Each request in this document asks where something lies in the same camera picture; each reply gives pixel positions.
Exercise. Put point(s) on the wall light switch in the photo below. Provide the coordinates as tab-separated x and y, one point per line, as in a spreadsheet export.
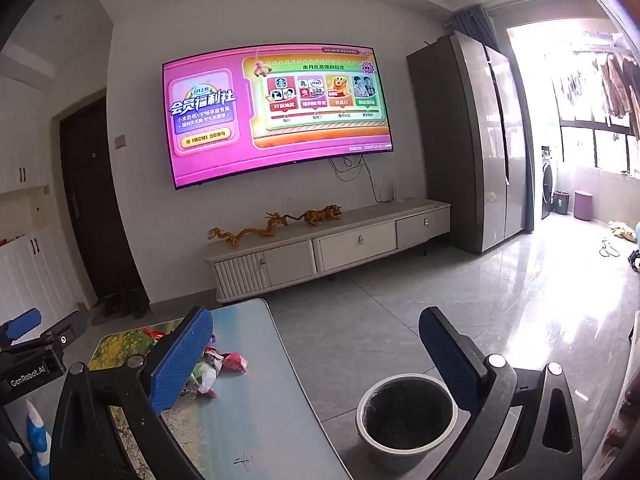
119	141

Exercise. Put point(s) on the hanging clothes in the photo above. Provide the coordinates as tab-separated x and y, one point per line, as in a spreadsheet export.
615	90

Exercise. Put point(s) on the small red wrapper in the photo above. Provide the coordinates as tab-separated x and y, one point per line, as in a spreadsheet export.
213	353

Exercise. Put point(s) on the landscape printed table mat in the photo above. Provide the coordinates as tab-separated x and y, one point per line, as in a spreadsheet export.
280	385

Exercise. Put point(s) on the washing machine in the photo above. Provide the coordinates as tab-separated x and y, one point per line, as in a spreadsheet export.
546	185

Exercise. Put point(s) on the grey refrigerator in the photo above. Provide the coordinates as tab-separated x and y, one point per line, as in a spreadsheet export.
460	150

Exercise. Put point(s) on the white wrapper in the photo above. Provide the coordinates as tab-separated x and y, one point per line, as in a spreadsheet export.
208	379

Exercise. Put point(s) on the golden tiger figurine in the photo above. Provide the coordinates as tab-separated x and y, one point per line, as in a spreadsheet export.
322	214

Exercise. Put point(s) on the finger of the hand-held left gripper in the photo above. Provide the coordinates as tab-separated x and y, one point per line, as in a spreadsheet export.
62	334
21	322

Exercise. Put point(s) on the golden dragon figurine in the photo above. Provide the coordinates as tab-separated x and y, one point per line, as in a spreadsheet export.
245	234

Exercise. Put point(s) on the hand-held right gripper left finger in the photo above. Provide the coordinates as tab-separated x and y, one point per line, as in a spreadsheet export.
180	360

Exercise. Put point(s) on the purple plastic bin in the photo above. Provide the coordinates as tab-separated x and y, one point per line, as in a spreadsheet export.
583	206

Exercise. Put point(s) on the dark brown door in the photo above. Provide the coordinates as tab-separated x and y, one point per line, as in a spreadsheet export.
95	200

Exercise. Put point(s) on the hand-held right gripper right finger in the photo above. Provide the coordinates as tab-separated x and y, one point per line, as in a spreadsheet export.
447	355

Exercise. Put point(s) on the grey plastic bin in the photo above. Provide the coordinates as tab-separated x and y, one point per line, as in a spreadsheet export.
561	203

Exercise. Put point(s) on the pile of dark shoes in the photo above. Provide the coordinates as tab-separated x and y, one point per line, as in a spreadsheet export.
122	302

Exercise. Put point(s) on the white built-in cabinet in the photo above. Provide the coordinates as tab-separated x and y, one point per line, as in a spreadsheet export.
30	270

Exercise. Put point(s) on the blue grey curtain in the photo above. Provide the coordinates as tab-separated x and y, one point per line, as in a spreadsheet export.
475	22

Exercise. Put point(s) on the pink wrapper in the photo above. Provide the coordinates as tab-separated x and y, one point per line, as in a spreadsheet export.
235	363

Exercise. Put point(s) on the yellow cloth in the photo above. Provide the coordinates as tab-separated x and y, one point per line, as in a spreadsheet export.
621	231

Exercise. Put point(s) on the grey round trash bin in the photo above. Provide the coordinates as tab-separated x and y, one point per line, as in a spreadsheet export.
381	441

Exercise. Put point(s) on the white router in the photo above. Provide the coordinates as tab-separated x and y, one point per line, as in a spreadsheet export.
397	193

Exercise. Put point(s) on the light green wrapper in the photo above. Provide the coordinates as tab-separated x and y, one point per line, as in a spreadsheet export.
194	377

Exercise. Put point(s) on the cream television cabinet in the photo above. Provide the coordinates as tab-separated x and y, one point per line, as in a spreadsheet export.
350	247

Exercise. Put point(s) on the wall-mounted television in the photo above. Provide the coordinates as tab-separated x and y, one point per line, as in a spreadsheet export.
280	110

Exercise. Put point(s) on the balcony window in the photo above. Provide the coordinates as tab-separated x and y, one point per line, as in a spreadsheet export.
600	147

